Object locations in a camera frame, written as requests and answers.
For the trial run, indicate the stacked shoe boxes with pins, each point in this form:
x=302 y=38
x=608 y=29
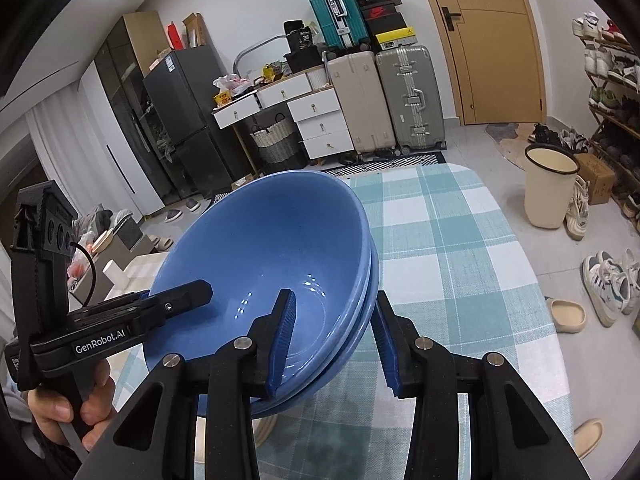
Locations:
x=381 y=16

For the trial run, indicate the teal checkered tablecloth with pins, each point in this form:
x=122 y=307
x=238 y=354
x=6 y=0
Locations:
x=448 y=260

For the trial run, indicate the blue bowl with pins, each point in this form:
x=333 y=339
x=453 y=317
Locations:
x=330 y=281
x=299 y=230

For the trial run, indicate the cream slipper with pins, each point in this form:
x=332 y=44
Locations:
x=568 y=317

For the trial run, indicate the grey aluminium suitcase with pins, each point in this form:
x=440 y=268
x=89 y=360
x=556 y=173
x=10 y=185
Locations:
x=410 y=87

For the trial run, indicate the person's left hand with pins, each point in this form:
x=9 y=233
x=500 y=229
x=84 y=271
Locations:
x=51 y=409

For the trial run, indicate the beige checkered tablecloth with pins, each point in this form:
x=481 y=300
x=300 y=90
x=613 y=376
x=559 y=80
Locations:
x=138 y=275

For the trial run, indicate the cream waste bin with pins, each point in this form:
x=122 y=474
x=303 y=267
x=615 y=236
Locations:
x=550 y=174

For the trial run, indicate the beige suitcase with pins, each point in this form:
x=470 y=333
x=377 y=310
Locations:
x=359 y=90

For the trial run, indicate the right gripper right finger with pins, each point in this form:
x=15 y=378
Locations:
x=395 y=336

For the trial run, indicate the wooden door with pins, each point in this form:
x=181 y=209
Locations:
x=494 y=61

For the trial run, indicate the white drawer desk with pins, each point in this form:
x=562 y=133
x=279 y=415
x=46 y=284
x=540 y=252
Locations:
x=312 y=103

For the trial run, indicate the white green sneaker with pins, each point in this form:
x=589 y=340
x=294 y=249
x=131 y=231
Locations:
x=607 y=286

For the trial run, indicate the small cardboard box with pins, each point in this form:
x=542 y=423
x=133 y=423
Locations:
x=599 y=177

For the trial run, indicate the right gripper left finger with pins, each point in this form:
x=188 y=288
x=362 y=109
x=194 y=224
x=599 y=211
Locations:
x=271 y=335

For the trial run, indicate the black refrigerator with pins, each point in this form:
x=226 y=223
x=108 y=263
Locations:
x=181 y=88

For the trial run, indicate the wooden shoe rack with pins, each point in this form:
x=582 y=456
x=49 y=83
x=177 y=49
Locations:
x=612 y=69

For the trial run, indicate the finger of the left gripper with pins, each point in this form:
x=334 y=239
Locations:
x=155 y=310

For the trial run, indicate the woven laundry basket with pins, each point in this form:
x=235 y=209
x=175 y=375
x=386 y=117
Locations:
x=278 y=144

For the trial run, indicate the teal suitcase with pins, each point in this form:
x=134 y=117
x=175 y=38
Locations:
x=342 y=25

